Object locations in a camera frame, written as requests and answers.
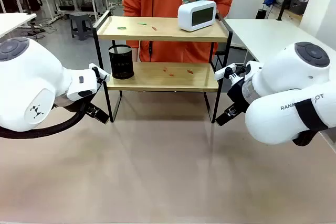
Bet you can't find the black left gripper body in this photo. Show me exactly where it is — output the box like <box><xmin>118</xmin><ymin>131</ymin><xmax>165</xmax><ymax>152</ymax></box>
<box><xmin>83</xmin><ymin>102</ymin><xmax>97</xmax><ymax>117</ymax></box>

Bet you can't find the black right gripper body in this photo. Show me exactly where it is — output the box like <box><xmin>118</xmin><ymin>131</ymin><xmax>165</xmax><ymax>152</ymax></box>
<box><xmin>226</xmin><ymin>76</ymin><xmax>251</xmax><ymax>116</ymax></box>

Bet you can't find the white digital clock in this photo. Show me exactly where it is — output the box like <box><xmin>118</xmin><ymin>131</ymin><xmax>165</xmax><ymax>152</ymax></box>
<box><xmin>177</xmin><ymin>0</ymin><xmax>217</xmax><ymax>33</ymax></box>

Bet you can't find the black mesh pen cup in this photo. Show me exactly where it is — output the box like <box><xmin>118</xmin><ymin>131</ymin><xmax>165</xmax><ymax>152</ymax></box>
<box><xmin>108</xmin><ymin>45</ymin><xmax>135</xmax><ymax>80</ymax></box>

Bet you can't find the white side table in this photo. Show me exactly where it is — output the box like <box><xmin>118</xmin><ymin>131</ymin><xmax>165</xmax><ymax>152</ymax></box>
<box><xmin>225</xmin><ymin>18</ymin><xmax>329</xmax><ymax>63</ymax></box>
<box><xmin>0</xmin><ymin>13</ymin><xmax>37</xmax><ymax>40</ymax></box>

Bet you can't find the grey plastic stool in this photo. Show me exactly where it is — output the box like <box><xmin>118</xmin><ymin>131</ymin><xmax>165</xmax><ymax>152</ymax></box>
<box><xmin>69</xmin><ymin>12</ymin><xmax>95</xmax><ymax>41</ymax></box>

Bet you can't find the black backpack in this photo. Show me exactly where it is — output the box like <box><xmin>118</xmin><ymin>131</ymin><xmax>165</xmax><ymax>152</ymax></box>
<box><xmin>26</xmin><ymin>0</ymin><xmax>43</xmax><ymax>12</ymax></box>

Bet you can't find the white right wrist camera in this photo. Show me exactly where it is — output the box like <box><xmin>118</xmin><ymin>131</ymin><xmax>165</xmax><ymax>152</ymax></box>
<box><xmin>214</xmin><ymin>62</ymin><xmax>246</xmax><ymax>83</ymax></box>

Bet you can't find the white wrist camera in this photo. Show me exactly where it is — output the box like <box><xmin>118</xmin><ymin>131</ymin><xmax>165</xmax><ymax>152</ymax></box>
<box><xmin>88</xmin><ymin>62</ymin><xmax>111</xmax><ymax>84</ymax></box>
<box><xmin>214</xmin><ymin>62</ymin><xmax>246</xmax><ymax>83</ymax></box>

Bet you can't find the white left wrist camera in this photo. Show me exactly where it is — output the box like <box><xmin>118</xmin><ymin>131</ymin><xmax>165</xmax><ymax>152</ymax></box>
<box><xmin>88</xmin><ymin>62</ymin><xmax>111</xmax><ymax>84</ymax></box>

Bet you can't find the black sleeved arm cable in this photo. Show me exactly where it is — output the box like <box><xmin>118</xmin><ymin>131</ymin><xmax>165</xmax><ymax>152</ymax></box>
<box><xmin>0</xmin><ymin>100</ymin><xmax>91</xmax><ymax>140</ymax></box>

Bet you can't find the black strap on arm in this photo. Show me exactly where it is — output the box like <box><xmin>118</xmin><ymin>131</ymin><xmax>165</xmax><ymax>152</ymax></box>
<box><xmin>291</xmin><ymin>99</ymin><xmax>329</xmax><ymax>147</ymax></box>

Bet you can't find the wooden two-tier shelf black frame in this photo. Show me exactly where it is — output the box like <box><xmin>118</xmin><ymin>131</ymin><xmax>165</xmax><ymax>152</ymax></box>
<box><xmin>92</xmin><ymin>10</ymin><xmax>234</xmax><ymax>125</ymax></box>

